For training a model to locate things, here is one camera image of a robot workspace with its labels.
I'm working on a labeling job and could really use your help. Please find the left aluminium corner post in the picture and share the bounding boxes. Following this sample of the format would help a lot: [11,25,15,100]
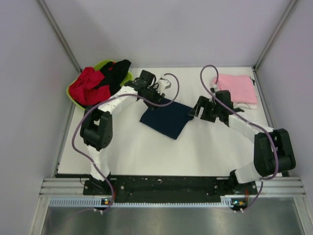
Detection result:
[36,0,82,72]

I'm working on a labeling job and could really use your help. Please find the red t shirt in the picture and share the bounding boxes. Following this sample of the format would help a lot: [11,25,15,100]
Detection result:
[68,67,111,106]

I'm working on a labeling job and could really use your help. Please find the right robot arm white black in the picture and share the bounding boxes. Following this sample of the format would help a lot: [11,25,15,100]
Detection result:
[189,90,296,194]

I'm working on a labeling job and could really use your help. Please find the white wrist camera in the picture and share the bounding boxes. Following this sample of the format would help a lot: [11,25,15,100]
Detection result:
[210,83,219,94]
[156,78,172,94]

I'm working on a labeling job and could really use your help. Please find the aluminium frame rail front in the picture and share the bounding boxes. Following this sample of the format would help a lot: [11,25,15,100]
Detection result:
[40,177,306,198]

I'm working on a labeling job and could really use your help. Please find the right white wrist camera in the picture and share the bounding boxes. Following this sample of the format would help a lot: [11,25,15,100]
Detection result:
[210,83,219,94]

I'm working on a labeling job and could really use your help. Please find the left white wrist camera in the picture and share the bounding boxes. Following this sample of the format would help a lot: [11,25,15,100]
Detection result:
[156,78,172,94]

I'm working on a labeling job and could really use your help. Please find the pink folded t shirt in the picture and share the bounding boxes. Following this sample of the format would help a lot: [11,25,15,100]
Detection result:
[211,74,258,104]

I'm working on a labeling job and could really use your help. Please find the navy blue t shirt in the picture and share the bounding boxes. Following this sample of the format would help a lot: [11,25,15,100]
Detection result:
[140,101,194,140]

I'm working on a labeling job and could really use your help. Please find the aluminium corner post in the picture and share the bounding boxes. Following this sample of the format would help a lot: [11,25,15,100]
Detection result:
[36,0,82,72]
[253,0,300,71]

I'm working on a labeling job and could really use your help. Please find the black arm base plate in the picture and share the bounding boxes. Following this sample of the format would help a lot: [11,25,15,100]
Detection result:
[83,175,257,203]

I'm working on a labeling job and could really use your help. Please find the right aluminium corner post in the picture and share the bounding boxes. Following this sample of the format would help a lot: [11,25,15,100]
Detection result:
[253,0,300,71]

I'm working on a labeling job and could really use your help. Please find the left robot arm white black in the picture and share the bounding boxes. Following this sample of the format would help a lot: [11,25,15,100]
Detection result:
[80,70,171,194]

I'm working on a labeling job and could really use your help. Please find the grey slotted cable duct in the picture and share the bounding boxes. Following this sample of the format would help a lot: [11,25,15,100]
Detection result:
[48,194,247,209]

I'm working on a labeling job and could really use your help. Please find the black t shirt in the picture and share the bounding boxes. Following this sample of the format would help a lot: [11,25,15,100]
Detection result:
[96,59,131,95]

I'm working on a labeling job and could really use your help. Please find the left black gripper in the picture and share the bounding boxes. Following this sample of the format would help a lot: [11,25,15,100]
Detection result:
[141,85,164,110]

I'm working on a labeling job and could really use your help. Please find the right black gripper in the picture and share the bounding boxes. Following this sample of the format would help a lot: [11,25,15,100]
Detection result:
[189,96,221,122]

